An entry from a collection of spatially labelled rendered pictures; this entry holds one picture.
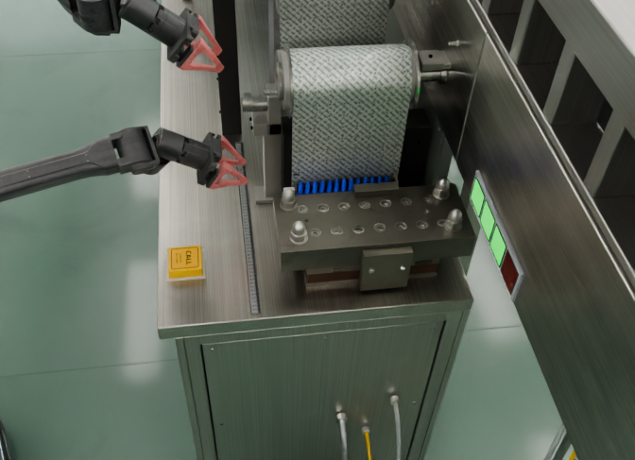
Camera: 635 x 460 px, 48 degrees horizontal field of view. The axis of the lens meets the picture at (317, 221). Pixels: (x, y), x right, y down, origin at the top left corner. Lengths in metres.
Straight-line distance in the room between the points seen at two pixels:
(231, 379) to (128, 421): 0.82
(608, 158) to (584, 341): 0.25
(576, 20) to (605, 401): 0.49
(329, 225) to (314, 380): 0.41
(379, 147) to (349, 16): 0.30
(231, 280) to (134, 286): 1.22
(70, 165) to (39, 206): 1.71
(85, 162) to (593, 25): 0.91
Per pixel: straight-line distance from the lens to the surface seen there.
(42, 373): 2.59
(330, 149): 1.51
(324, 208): 1.51
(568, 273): 1.06
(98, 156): 1.41
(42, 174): 1.41
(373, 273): 1.48
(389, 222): 1.49
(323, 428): 1.92
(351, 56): 1.44
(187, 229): 1.65
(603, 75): 0.96
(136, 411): 2.44
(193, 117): 1.95
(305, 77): 1.41
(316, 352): 1.61
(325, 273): 1.50
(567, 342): 1.09
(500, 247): 1.26
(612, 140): 0.95
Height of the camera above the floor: 2.09
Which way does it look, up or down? 46 degrees down
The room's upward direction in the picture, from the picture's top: 3 degrees clockwise
